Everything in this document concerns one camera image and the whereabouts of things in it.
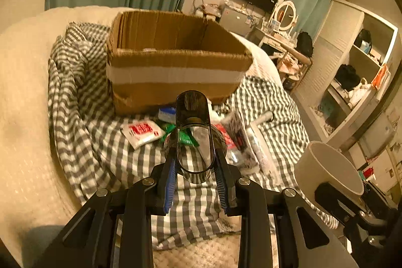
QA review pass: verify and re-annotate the black backpack on table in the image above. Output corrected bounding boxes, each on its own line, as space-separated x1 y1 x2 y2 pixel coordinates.
296 31 313 58

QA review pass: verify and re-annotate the white dressing table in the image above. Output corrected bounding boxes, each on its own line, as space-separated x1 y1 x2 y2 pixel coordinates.
249 27 296 54

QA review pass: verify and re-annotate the black bag on shelf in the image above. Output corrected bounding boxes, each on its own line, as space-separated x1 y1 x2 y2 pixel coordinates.
335 64 361 91

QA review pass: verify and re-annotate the dark transparent oval case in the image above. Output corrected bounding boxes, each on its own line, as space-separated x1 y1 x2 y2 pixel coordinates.
164 90 227 184

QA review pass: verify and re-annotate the white cylindrical massager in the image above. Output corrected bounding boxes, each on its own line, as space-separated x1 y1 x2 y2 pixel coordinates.
250 111 274 126

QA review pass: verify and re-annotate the wooden chair with clothes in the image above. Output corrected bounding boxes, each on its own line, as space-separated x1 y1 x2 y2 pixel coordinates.
277 50 312 92

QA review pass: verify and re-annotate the brown cardboard box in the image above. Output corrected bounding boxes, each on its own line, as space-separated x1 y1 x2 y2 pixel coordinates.
106 10 254 116

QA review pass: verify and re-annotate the blue white tissue pack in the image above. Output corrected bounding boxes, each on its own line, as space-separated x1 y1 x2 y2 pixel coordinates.
157 107 176 125

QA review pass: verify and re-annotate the red white medicine packet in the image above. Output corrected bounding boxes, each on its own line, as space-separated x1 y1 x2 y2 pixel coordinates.
121 119 165 150

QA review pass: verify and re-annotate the green medicine sachet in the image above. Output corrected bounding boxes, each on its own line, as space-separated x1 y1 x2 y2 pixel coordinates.
160 122 199 147

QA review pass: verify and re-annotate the grey checkered cloth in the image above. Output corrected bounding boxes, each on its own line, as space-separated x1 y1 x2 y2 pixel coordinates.
47 22 340 250

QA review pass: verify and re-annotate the grey mini fridge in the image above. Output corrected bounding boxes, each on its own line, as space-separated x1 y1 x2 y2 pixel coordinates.
219 6 252 37

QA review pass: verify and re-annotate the cream bed blanket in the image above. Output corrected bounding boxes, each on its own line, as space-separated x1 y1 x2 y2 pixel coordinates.
1 6 119 267

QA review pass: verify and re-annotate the white round vanity mirror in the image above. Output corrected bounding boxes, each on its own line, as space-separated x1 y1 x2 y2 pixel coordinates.
271 1 297 31

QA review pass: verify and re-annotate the clear red labelled bottle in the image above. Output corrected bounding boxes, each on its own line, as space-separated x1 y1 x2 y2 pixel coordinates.
214 123 245 167

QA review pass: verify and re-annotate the white round bowl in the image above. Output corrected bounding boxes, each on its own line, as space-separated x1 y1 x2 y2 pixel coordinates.
294 141 364 210

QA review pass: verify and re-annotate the white wardrobe shelf unit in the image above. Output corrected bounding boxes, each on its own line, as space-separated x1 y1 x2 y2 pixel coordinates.
295 0 400 148

